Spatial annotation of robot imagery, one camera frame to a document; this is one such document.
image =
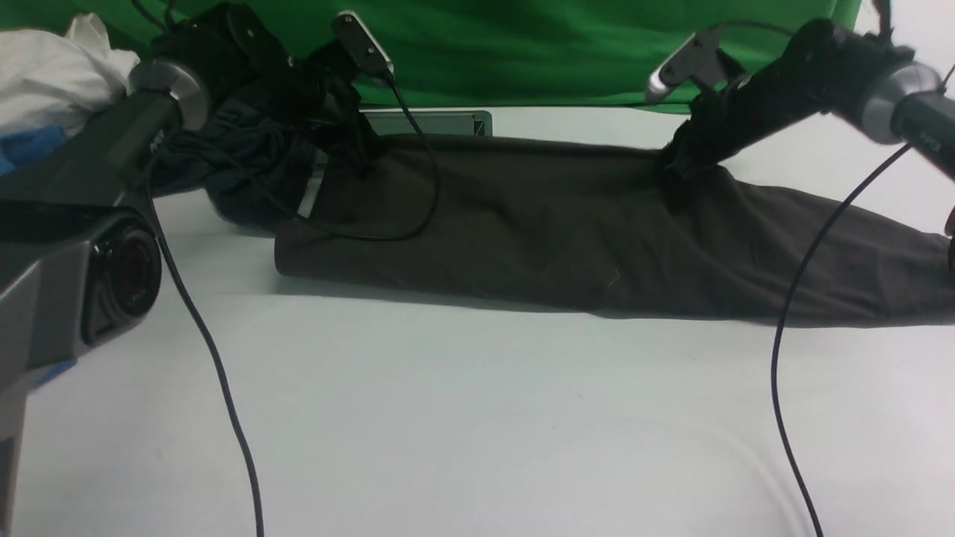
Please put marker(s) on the green backdrop cloth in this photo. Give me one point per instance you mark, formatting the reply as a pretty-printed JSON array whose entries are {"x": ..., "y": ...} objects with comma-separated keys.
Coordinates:
[{"x": 487, "y": 53}]

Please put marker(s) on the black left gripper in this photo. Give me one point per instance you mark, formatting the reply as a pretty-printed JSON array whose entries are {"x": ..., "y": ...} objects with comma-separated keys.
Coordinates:
[{"x": 235, "y": 56}]

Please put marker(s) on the metal table cable hatch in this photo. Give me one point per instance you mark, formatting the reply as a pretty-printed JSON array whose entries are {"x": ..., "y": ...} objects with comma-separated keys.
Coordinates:
[{"x": 393, "y": 122}]

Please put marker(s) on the dark teal crumpled garment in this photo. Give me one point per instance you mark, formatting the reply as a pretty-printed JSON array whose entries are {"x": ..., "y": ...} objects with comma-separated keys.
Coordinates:
[{"x": 239, "y": 159}]

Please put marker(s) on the blue crumpled garment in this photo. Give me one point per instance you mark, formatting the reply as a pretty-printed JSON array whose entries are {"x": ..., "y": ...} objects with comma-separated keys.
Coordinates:
[{"x": 43, "y": 271}]

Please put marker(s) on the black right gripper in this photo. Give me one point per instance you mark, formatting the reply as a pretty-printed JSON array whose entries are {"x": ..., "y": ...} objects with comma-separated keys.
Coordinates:
[{"x": 824, "y": 68}]

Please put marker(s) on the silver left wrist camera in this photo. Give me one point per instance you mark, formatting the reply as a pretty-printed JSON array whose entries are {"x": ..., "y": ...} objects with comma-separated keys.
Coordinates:
[{"x": 363, "y": 47}]

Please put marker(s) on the gray left robot arm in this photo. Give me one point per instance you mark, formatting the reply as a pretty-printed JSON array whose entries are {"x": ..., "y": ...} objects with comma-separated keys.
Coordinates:
[{"x": 104, "y": 173}]

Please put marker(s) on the gray right robot arm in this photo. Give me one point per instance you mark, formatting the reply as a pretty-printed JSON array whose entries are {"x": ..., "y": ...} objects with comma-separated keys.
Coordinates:
[{"x": 924, "y": 119}]

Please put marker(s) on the white crumpled garment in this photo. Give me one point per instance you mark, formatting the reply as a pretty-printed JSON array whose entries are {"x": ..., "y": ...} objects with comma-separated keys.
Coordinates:
[{"x": 63, "y": 80}]

